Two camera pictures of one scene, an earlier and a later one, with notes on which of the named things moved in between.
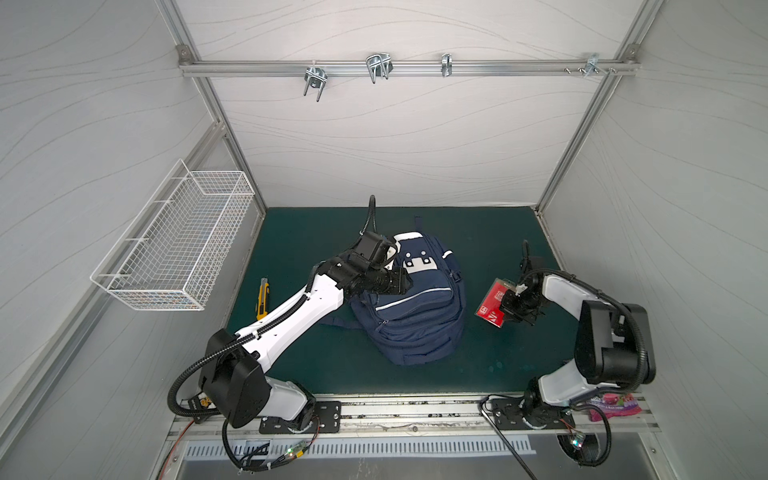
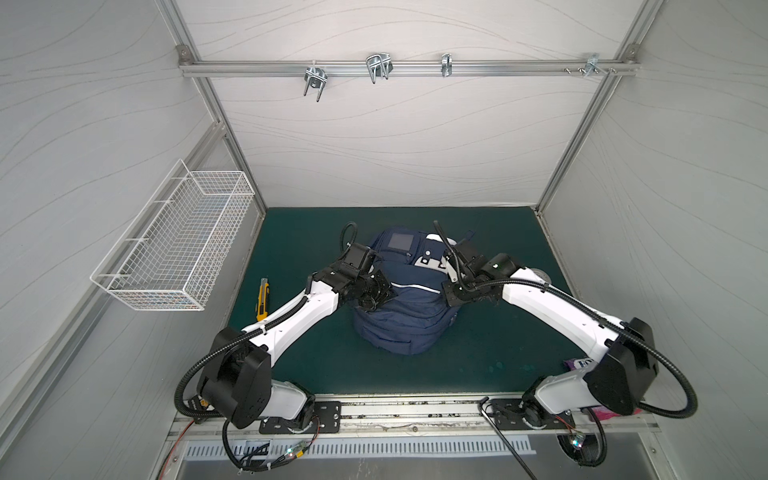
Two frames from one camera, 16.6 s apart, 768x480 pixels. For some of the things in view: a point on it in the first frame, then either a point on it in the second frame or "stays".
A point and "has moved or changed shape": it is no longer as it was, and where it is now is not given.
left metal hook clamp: (315, 77) stays
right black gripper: (513, 303) to (455, 288)
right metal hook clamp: (592, 64) stays
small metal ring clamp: (447, 62) stays
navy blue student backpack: (424, 325) has moved or changed shape
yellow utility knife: (263, 299) stays
